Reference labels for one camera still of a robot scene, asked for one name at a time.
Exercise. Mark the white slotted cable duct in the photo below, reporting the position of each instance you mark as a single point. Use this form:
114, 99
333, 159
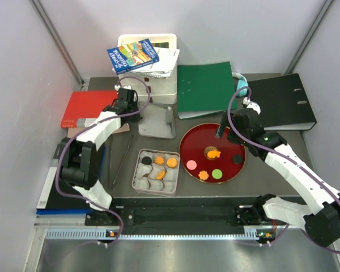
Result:
109, 234

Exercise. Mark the brown cardboard folder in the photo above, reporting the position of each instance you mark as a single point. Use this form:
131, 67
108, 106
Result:
74, 130

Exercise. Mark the red binder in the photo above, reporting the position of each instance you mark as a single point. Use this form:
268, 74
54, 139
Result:
84, 107

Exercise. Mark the orange fish cookie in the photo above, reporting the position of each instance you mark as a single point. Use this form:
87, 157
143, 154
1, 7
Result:
213, 154

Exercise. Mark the silver tin lid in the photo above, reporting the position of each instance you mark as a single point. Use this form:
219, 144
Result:
157, 121

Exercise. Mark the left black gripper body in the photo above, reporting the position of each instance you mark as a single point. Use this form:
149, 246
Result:
134, 118

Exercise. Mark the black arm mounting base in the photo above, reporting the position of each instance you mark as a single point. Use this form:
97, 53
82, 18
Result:
186, 214

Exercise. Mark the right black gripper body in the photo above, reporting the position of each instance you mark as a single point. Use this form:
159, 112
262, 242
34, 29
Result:
234, 137

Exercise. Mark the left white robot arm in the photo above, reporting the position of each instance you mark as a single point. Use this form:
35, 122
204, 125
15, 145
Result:
78, 171

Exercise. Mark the blue paperback book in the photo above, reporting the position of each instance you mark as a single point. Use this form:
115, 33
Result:
132, 56

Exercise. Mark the brown cupcake liner cookie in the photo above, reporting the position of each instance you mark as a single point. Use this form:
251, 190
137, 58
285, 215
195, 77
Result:
208, 149

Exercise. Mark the orange flower cookie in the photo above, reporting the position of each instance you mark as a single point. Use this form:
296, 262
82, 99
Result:
159, 160
203, 175

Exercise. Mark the white spiral notebook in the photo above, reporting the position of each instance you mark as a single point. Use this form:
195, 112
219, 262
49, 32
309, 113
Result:
163, 68

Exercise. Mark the green round cookie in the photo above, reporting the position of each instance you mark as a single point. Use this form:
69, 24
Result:
217, 174

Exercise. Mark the black round cookie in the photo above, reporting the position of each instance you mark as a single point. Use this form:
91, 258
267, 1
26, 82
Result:
237, 159
146, 160

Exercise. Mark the white stacked drawer boxes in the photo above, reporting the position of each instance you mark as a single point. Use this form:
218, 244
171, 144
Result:
163, 90

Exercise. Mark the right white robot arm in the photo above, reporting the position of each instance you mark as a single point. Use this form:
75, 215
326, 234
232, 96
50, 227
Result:
319, 216

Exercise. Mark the orange round waffle cookie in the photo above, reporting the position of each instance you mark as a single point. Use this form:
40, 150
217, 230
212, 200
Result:
172, 163

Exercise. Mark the black lever arch binder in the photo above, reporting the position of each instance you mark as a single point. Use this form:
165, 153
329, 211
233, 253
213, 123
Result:
284, 103

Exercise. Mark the green binder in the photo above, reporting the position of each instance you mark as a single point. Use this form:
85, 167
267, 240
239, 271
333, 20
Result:
203, 89

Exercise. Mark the red round tray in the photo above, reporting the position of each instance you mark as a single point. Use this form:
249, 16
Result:
192, 147

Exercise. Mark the teal headphones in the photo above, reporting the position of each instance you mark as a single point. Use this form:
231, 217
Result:
242, 84

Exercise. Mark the cookie tin with paper cups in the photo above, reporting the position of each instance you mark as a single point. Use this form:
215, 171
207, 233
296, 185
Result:
144, 175

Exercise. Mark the pink round cookie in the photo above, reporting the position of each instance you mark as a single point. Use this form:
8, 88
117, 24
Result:
191, 165

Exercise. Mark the black book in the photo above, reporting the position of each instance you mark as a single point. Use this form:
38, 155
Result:
51, 195

